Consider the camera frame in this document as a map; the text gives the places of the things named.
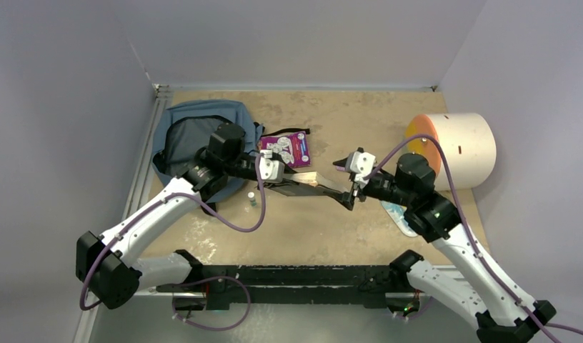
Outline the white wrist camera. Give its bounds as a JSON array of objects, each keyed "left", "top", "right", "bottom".
[
  {"left": 259, "top": 149, "right": 286, "bottom": 183},
  {"left": 344, "top": 147, "right": 376, "bottom": 188}
]

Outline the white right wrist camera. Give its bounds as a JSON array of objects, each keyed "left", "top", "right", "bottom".
[{"left": 344, "top": 147, "right": 376, "bottom": 188}]

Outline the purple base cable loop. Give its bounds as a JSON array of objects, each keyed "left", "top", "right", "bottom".
[{"left": 170, "top": 276, "right": 251, "bottom": 332}]

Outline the blue student backpack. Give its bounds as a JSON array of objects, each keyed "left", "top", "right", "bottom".
[{"left": 151, "top": 99, "right": 266, "bottom": 216}]

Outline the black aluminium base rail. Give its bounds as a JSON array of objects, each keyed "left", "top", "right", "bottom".
[{"left": 137, "top": 264, "right": 417, "bottom": 310}]

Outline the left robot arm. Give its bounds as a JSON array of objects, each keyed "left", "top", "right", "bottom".
[{"left": 75, "top": 122, "right": 284, "bottom": 311}]

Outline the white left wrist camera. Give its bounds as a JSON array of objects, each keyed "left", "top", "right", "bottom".
[{"left": 259, "top": 149, "right": 286, "bottom": 183}]

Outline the blister pack with scissors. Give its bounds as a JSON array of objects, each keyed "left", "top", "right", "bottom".
[{"left": 380, "top": 201, "right": 418, "bottom": 238}]

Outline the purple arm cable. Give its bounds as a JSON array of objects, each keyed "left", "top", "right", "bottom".
[
  {"left": 79, "top": 154, "right": 268, "bottom": 312},
  {"left": 364, "top": 134, "right": 583, "bottom": 341}
]

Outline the small glue bottle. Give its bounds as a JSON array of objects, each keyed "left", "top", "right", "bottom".
[{"left": 247, "top": 192, "right": 257, "bottom": 207}]

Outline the purple activity booklet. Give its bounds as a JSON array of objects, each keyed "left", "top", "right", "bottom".
[{"left": 258, "top": 130, "right": 312, "bottom": 168}]

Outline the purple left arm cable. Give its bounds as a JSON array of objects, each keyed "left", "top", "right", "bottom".
[{"left": 79, "top": 154, "right": 268, "bottom": 312}]

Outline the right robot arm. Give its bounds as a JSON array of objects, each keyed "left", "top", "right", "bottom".
[{"left": 334, "top": 150, "right": 557, "bottom": 342}]

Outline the cream cylinder with orange face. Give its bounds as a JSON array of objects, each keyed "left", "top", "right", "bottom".
[{"left": 404, "top": 113, "right": 497, "bottom": 189}]

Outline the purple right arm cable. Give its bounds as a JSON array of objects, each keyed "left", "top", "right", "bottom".
[{"left": 364, "top": 134, "right": 583, "bottom": 341}]

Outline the dark blue book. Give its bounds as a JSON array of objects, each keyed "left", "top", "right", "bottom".
[{"left": 265, "top": 171, "right": 354, "bottom": 211}]

